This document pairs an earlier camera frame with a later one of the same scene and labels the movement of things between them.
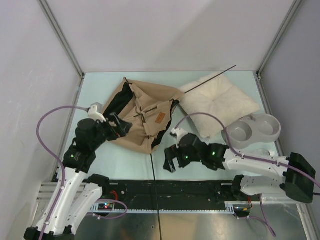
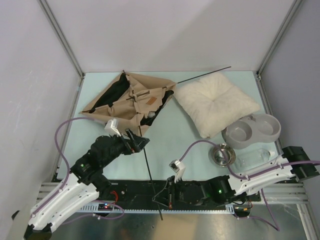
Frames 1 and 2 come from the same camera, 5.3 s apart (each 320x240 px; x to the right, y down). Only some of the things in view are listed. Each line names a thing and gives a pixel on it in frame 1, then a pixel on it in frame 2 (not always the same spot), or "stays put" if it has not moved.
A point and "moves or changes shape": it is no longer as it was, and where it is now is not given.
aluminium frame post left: x=57 y=27 stays put
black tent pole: x=210 y=79 -> x=182 y=81
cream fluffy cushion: x=214 y=103 stays put
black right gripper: x=170 y=153 -> x=172 y=201
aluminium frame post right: x=295 y=5 stays put
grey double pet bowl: x=251 y=130 stays put
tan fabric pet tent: x=149 y=107 moves or changes shape
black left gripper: x=123 y=127 -> x=136 y=144
